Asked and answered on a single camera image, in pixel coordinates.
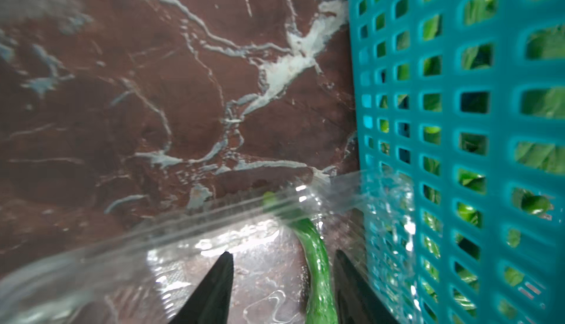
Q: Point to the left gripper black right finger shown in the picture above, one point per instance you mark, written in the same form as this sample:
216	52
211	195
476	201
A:
355	300

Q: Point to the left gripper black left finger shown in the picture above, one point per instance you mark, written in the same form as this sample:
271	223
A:
210	301

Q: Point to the clear clamshell container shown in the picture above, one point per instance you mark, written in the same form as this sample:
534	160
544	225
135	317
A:
148	275

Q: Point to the teal perforated plastic basket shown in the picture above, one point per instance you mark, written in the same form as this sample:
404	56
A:
460	114

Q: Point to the small green pepper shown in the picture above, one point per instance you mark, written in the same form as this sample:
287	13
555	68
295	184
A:
321	301

